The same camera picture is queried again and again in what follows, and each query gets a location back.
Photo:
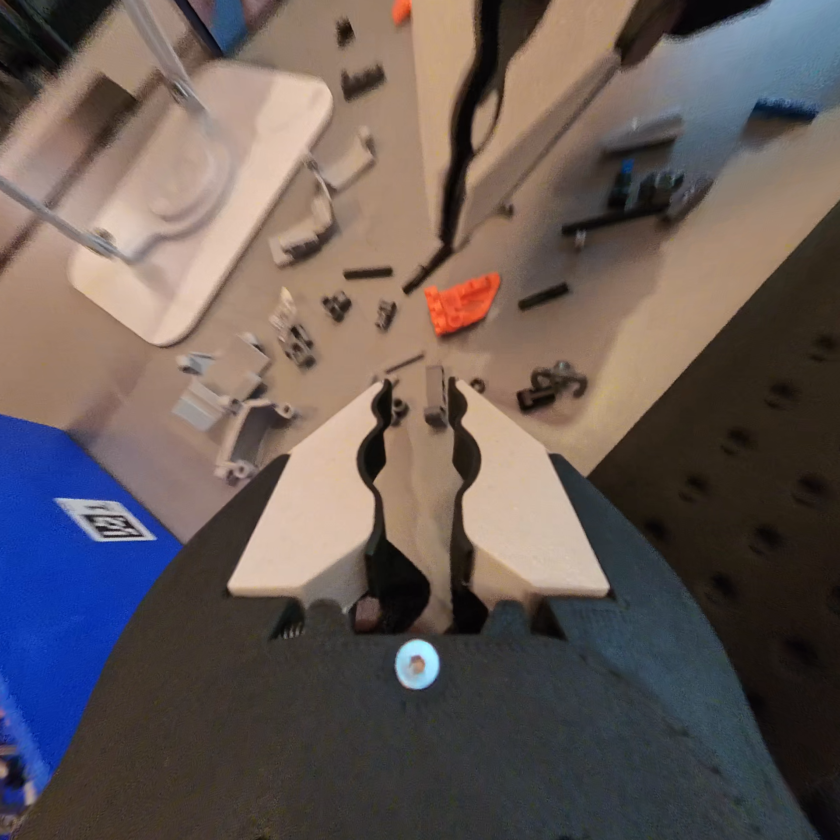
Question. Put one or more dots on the black pin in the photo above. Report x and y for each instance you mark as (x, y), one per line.
(544, 297)

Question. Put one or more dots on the small light grey bush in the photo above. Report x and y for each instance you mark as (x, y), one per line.
(579, 240)

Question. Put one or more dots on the light grey bracket piece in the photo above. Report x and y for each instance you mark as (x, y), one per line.
(344, 158)
(302, 234)

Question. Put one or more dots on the medium black axle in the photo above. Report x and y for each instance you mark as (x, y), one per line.
(617, 221)

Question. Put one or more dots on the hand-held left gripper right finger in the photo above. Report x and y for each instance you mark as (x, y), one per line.
(532, 525)

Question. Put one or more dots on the small dark grey connector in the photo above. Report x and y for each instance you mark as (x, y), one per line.
(337, 305)
(386, 313)

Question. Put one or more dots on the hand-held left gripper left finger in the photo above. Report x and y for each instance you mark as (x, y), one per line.
(309, 525)

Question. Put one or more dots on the grey axle connector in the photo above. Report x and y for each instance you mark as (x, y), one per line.
(299, 344)

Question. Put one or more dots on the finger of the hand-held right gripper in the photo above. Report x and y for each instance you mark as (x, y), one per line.
(440, 92)
(551, 92)

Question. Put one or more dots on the grey cross connector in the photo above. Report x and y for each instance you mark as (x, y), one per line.
(567, 378)

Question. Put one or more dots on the short black axle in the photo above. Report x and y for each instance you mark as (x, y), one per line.
(368, 273)

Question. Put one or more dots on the blue pin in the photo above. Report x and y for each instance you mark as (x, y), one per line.
(785, 109)

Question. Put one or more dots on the light grey long bar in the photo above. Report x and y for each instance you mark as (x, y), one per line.
(643, 131)

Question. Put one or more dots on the black connector with blue pin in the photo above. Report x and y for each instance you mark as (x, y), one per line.
(624, 184)

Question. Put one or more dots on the grey tube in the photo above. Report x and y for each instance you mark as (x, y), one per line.
(689, 197)

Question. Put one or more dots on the small black clip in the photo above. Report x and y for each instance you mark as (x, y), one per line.
(344, 29)

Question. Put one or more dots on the light grey thin bar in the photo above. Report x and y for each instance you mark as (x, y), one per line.
(400, 364)

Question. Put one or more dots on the white book stand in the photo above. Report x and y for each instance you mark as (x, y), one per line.
(250, 145)

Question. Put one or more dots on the clear plastic piece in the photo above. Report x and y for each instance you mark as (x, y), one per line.
(282, 309)

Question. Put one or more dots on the dark grey short beam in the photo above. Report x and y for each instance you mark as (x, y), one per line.
(362, 82)

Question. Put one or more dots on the blue plastic bin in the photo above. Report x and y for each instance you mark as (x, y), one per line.
(79, 617)

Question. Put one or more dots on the long black axle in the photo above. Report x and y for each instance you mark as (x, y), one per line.
(427, 269)

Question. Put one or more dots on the black clip connector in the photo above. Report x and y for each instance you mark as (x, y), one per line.
(538, 391)

